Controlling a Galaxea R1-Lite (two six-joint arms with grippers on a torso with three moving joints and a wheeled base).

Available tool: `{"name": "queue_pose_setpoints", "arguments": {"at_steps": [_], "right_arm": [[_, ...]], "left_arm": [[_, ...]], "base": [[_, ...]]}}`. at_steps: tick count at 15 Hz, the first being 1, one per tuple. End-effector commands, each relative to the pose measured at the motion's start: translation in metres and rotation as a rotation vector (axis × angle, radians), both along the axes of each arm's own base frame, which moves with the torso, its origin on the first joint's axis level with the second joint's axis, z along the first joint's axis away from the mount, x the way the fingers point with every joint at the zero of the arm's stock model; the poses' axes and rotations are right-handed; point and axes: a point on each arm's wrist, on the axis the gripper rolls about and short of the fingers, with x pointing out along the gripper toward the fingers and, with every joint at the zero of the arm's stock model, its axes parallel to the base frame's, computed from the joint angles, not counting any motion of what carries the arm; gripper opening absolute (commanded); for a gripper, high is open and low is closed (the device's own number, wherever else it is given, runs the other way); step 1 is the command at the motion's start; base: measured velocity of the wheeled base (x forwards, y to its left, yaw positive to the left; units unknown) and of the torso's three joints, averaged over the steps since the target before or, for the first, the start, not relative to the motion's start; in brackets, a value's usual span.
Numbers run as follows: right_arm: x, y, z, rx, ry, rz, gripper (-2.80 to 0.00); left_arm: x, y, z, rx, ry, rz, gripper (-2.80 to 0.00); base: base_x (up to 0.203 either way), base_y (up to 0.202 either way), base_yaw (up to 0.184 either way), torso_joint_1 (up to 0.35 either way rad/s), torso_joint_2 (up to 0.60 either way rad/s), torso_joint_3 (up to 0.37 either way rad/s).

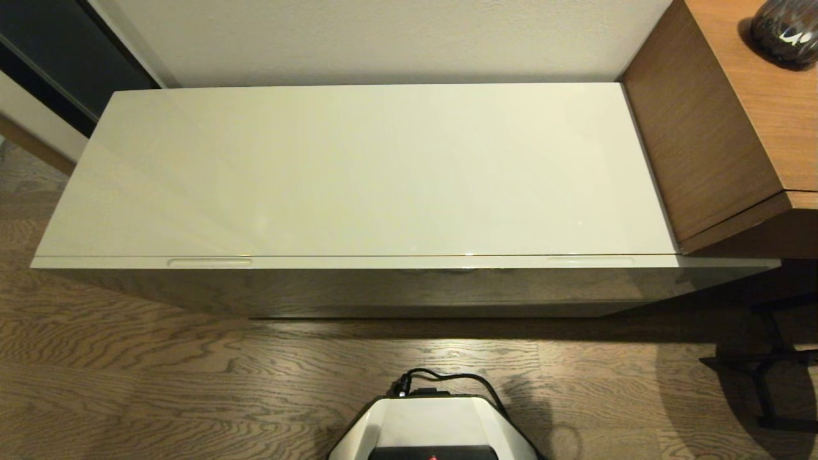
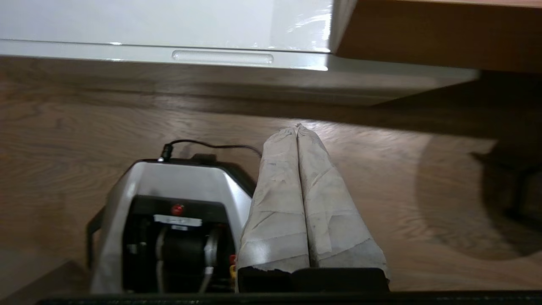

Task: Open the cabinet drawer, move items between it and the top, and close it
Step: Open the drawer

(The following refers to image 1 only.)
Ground white and black robot base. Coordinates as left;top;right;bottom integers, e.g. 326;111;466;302
327;395;547;460

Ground glossy white low cabinet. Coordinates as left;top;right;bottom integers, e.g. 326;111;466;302
31;83;780;319

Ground brown wooden desk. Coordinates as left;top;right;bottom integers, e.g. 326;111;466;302
620;0;818;259

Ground wooden skirting board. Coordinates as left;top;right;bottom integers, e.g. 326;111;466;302
0;115;77;176

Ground black metal stand legs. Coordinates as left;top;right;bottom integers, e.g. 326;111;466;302
700;294;818;432

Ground dark door panel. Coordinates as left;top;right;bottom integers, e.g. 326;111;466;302
0;0;160;138

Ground dark glass vase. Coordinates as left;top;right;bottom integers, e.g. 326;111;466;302
749;0;818;70

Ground black base cable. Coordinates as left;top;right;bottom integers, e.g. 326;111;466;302
391;368;512;419

